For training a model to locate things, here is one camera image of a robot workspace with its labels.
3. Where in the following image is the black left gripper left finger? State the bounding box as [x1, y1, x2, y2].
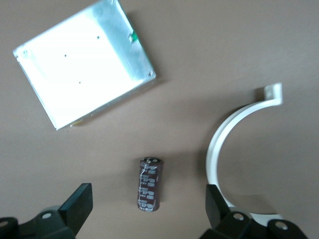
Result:
[0, 183, 93, 239]

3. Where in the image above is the dark electrolytic capacitor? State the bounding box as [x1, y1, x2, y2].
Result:
[136, 156, 164, 212]

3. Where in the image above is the brown table cover mat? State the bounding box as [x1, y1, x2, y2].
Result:
[0, 0, 319, 239]

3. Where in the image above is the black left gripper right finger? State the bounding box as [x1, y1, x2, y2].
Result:
[201, 184, 309, 239]

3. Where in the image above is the silver metal plate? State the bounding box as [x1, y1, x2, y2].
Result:
[12, 0, 157, 131]

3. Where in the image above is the white curved pipe bracket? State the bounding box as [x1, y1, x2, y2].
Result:
[206, 82, 285, 226]

